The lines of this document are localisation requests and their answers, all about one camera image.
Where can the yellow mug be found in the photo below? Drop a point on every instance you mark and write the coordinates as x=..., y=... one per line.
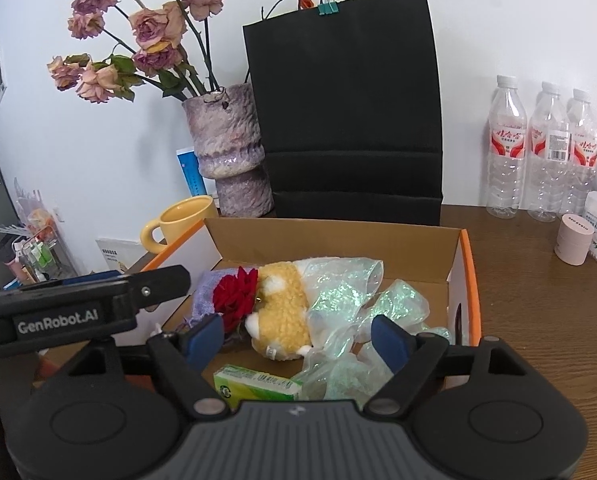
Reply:
x=186, y=222

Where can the clear desk organizer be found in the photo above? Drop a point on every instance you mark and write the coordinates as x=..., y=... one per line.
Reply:
x=36, y=250

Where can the iridescent plastic wrap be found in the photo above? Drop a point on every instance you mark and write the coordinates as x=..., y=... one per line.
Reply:
x=348, y=290

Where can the orange and white cardboard box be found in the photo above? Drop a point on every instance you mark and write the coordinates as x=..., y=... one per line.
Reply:
x=328, y=240

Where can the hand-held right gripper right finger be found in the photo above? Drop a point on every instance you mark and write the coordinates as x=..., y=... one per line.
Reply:
x=388, y=342

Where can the white booklet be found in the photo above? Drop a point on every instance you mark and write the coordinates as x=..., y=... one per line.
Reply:
x=121, y=255

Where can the teal binder clip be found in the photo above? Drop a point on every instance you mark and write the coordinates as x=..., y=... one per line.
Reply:
x=329, y=8

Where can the purple fuzzy flower wrap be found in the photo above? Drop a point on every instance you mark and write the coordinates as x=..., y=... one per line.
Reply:
x=206, y=295

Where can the pink cylinder container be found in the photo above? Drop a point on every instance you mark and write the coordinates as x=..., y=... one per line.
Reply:
x=572, y=240

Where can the green tissue packet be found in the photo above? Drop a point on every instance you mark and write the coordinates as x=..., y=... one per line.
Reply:
x=251, y=384

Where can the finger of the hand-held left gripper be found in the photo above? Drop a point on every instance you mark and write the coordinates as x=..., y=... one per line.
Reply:
x=161, y=285
x=63, y=280

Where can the red artificial rose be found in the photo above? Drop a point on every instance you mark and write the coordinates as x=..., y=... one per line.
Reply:
x=233, y=300

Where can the tan plush toy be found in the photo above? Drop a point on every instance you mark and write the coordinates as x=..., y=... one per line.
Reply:
x=281, y=305

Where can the orange tag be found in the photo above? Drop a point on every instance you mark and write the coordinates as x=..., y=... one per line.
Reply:
x=306, y=1

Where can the dried pink roses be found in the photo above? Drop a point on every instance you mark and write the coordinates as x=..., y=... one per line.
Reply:
x=153, y=30

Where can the black paper bag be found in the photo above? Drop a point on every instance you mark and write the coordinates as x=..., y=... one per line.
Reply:
x=343, y=110

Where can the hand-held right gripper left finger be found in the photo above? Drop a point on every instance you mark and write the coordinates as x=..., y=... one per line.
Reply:
x=206, y=340

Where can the purple textured vase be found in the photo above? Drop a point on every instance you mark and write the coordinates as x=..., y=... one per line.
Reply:
x=228, y=140

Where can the blue white carton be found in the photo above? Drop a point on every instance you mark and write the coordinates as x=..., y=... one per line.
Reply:
x=191, y=172

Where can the clear water bottle red label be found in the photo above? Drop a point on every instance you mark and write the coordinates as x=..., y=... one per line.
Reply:
x=585, y=160
x=504, y=150
x=548, y=160

